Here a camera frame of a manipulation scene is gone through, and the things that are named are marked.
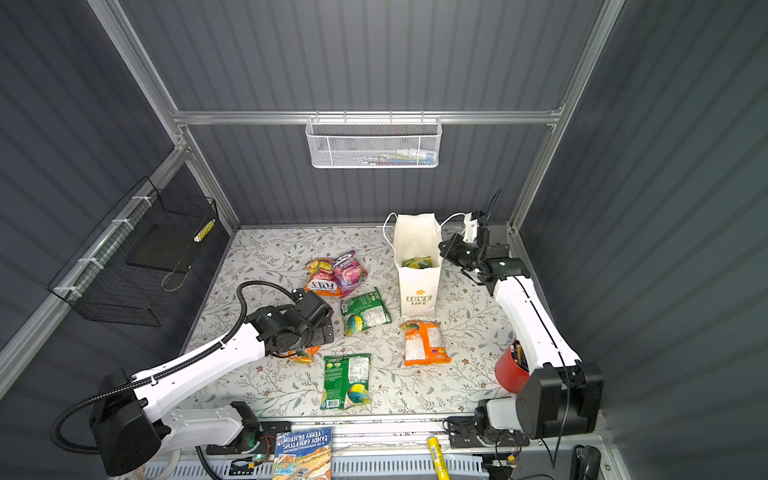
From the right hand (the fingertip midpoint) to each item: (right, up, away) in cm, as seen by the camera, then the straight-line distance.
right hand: (442, 245), depth 80 cm
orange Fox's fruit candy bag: (-37, -10, +19) cm, 43 cm away
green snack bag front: (-26, -37, +1) cm, 45 cm away
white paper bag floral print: (-4, -3, +25) cm, 25 cm away
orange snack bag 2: (-4, -28, +6) cm, 29 cm away
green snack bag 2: (-22, -21, +13) cm, 33 cm away
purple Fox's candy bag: (-28, -8, +21) cm, 36 cm away
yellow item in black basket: (-66, +4, +2) cm, 66 cm away
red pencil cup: (+15, -30, -9) cm, 35 cm away
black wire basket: (-78, -9, -14) cm, 80 cm away
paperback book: (-34, -49, -10) cm, 61 cm away
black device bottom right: (+31, -50, -12) cm, 60 cm away
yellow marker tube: (-3, -50, -10) cm, 51 cm away
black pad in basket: (-69, -1, -7) cm, 69 cm away
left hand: (-34, -24, 0) cm, 41 cm away
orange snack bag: (-39, -32, +6) cm, 51 cm away
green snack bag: (-5, -5, +22) cm, 23 cm away
